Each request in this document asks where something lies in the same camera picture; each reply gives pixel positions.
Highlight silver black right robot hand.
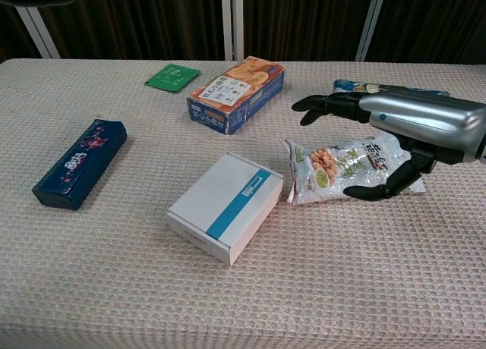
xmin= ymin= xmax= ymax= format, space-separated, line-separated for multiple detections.
xmin=291 ymin=90 xmax=486 ymax=203

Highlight blue glasses case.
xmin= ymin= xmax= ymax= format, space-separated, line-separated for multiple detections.
xmin=31 ymin=118 xmax=128 ymax=212

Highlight blue cookie package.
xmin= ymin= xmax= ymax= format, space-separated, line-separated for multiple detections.
xmin=333 ymin=78 xmax=451 ymax=98

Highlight silver peanut snack bag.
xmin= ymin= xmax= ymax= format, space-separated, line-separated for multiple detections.
xmin=284 ymin=130 xmax=426 ymax=206

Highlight dark brown curtain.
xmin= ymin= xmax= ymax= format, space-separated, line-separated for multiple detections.
xmin=0 ymin=0 xmax=486 ymax=65

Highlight green flat packet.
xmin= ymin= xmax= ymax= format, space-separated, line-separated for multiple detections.
xmin=144 ymin=63 xmax=201 ymax=93

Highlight orange and blue cracker box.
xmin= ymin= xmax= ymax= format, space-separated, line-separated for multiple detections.
xmin=186 ymin=55 xmax=286 ymax=136

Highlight white box with blue stripe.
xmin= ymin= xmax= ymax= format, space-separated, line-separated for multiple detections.
xmin=165 ymin=152 xmax=285 ymax=266

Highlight pink waffle tablecloth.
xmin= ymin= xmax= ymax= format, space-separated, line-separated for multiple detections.
xmin=0 ymin=58 xmax=486 ymax=349

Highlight slanted white frame post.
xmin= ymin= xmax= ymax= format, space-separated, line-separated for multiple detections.
xmin=14 ymin=4 xmax=62 ymax=60
xmin=355 ymin=0 xmax=388 ymax=63

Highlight upright white frame post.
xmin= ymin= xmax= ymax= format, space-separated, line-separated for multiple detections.
xmin=232 ymin=0 xmax=245 ymax=61
xmin=220 ymin=0 xmax=234 ymax=61

